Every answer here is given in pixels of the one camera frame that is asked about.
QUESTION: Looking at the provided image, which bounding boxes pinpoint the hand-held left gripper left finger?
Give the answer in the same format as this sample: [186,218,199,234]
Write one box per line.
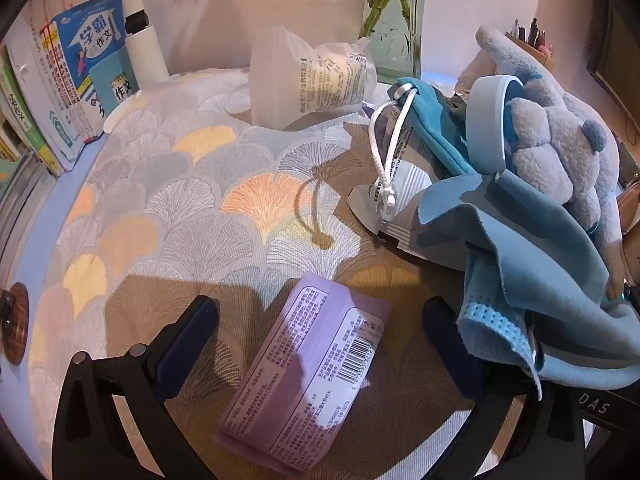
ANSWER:
[52,295,218,480]

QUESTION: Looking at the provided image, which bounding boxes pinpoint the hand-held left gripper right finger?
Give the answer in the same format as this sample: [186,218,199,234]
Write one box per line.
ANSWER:
[422,296,586,480]

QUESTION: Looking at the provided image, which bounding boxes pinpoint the purple wet wipes packet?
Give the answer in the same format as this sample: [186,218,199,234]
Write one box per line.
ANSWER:
[212,274,392,476]

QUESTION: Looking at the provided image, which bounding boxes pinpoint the blue cloth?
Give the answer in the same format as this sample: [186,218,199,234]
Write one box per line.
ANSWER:
[417,170,640,391]

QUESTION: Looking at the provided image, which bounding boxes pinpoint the grey plush toy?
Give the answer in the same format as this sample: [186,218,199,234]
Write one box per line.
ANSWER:
[474,25,623,301]

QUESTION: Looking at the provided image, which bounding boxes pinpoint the light blue round container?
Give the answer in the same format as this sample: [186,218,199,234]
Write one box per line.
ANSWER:
[465,74,523,173]

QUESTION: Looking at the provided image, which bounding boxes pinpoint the teal drawstring pouch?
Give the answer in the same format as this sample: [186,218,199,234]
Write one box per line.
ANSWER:
[369,77,476,221]

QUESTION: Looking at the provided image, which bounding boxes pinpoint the fan print tablecloth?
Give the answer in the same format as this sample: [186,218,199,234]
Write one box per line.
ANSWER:
[30,67,640,480]

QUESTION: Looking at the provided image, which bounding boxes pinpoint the round wooden coaster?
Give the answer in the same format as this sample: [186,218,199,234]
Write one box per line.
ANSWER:
[0,282,30,366]

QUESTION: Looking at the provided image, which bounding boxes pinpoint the silver white packet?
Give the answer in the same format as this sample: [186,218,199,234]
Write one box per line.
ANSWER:
[347,125,471,261]

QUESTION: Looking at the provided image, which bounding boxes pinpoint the beige handbag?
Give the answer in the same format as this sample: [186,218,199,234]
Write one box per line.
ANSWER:
[617,180,640,233]

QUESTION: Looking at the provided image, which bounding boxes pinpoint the small teal book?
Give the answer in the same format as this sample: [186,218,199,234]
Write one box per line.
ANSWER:
[89,51,138,121]

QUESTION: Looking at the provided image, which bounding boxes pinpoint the green spine book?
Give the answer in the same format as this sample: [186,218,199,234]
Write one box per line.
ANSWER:
[0,45,56,176]

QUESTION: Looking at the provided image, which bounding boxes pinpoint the white desk lamp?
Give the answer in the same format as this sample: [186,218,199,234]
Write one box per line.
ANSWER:
[103,0,168,133]

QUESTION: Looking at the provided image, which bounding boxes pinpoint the clear plastic cotton pad bag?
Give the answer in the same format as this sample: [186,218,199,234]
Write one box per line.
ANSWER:
[248,25,378,131]

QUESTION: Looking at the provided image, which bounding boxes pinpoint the wooden pen holder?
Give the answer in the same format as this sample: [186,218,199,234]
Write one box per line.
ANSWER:
[505,30,558,73]

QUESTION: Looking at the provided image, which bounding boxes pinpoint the green glass vase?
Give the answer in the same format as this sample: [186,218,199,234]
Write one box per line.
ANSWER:
[361,0,432,83]

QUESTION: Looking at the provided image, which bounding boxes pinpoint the bunch of pens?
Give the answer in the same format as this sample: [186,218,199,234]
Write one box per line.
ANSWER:
[510,17,556,58]

